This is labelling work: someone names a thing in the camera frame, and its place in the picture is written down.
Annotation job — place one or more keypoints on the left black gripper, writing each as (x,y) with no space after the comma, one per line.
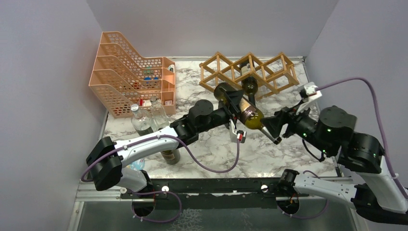
(234,97)

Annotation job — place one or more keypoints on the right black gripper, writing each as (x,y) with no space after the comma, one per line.
(274,123)

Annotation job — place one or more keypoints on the green wine bottle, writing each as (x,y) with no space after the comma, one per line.
(250,115)
(249,85)
(171,157)

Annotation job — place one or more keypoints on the green wine bottle back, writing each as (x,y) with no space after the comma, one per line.
(249,85)

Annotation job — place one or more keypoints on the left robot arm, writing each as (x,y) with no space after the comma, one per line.
(107,163)

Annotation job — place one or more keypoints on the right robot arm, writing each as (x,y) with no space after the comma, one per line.
(378,199)

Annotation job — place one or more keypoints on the wooden wine rack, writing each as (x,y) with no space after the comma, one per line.
(272,76)

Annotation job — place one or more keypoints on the round clear glass bottle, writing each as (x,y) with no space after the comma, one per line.
(160,119)

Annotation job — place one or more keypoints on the green wine bottle front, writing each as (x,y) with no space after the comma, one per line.
(171,157)

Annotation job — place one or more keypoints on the small clear bottle silver cap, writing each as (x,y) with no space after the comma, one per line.
(142,120)

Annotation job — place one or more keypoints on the plastic water bottle blue label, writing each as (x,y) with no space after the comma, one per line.
(137,165)

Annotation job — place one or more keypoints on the orange plastic file organizer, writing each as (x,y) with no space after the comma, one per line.
(122,77)

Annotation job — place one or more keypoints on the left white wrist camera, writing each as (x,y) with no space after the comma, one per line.
(236,136)

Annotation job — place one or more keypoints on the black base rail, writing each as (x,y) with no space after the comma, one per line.
(211,193)

